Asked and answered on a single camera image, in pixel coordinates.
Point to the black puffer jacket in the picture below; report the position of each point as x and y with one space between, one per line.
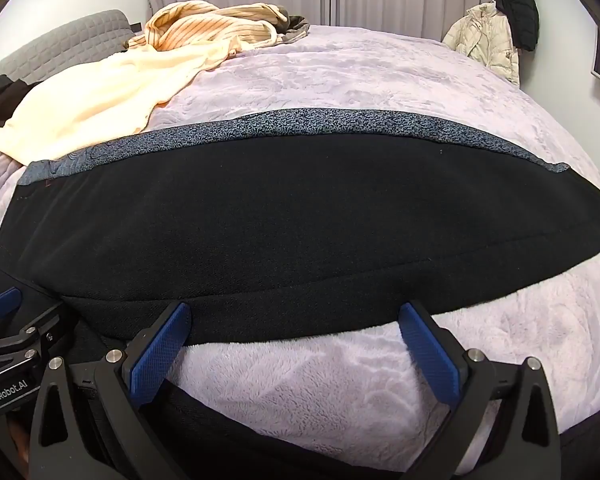
517 0

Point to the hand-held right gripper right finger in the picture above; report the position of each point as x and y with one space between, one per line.
427 355

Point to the cream striped shirt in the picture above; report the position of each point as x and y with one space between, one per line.
205 22

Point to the black pants with patterned lining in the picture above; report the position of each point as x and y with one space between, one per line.
300 220

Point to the black cloth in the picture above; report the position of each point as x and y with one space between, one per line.
0 100

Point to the lavender fleece blanket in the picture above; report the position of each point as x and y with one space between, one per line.
380 85

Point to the white puffer jacket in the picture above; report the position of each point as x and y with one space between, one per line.
490 40

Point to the grey garment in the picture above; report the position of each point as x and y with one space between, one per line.
295 30

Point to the cream fleece blanket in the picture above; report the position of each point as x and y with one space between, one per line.
90 100

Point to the grey quilted headboard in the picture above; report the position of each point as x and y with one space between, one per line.
70 40

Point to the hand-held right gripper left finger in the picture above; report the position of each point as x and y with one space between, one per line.
160 355

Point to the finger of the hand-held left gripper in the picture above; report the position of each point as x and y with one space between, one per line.
40 332
0 304

